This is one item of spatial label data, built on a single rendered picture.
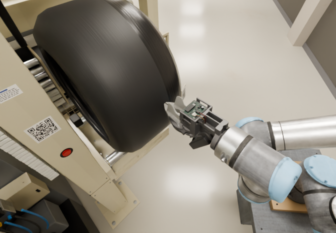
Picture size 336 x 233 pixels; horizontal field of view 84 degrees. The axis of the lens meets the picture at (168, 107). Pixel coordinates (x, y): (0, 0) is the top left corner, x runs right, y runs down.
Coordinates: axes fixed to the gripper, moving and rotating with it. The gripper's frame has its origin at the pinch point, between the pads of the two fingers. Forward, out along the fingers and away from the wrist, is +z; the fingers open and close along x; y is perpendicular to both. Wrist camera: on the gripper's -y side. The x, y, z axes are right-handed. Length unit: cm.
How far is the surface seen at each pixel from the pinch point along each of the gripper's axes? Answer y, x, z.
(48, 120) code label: 2.7, 29.1, 20.8
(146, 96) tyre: 6.9, 5.5, 2.5
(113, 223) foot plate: -119, 42, 31
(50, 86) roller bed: -13, 21, 64
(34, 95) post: 12.8, 27.7, 19.7
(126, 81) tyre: 12.8, 8.7, 5.4
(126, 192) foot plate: -119, 22, 42
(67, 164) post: -22.0, 34.1, 23.7
